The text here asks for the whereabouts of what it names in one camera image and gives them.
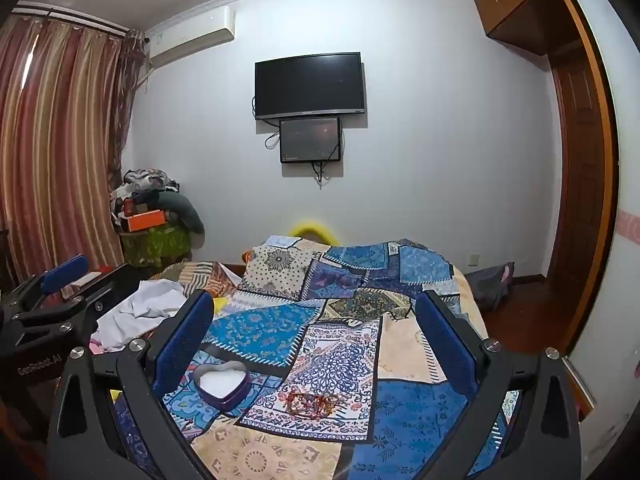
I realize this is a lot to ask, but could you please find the dark bag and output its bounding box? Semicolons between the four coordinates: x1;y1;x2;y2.
464;261;517;312

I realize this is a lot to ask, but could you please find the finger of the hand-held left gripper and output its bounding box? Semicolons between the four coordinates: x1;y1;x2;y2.
15;264;143;336
0;254;90;317

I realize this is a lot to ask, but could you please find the black wall television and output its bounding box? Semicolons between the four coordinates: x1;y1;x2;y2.
254;51;367;121

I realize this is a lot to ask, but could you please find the gold bracelet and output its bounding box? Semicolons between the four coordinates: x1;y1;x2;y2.
314;393;343;417

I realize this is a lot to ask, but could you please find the orange box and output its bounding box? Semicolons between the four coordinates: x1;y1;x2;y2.
126;208;167;234

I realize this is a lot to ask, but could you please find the striped curtain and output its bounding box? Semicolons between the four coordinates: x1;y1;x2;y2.
0;10;147;306

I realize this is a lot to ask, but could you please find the small black wall monitor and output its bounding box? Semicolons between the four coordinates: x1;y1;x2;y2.
279;116;343;164

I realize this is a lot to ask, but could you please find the patchwork printed blanket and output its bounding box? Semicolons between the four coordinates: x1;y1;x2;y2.
112;235;523;480

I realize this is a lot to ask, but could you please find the curtain rail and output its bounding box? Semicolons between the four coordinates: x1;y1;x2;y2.
12;4;128;38

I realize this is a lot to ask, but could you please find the grey padded garment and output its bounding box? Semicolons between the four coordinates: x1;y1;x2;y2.
159;192;206;237

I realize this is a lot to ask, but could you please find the green patterned cloth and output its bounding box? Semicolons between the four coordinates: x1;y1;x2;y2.
120;225;194;269

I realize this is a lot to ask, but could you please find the wooden overhead cabinet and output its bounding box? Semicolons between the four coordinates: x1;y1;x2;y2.
470;0;570;57

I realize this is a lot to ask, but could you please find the brown wooden door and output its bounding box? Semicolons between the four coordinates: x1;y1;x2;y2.
545;50;613;356

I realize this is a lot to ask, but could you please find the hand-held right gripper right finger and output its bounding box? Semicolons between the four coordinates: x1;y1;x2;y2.
415;290;583;480

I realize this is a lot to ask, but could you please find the hanging black cable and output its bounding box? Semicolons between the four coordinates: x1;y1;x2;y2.
311;160;335;190

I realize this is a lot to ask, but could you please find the yellow plush object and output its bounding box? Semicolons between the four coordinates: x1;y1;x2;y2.
289;218;340;242

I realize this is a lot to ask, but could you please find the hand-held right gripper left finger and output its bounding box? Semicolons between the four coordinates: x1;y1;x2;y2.
46;290;216;480

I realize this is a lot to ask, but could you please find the white air conditioner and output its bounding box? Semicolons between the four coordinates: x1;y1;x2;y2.
145;5;237;69

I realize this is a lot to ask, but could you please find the pile of clothes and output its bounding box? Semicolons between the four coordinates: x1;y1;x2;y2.
110;168;181;233

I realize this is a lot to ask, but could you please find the orange striped cloth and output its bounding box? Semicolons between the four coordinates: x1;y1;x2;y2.
149;259;247;302

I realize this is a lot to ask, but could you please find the white cloth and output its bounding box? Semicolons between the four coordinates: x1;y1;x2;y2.
95;280;190;352

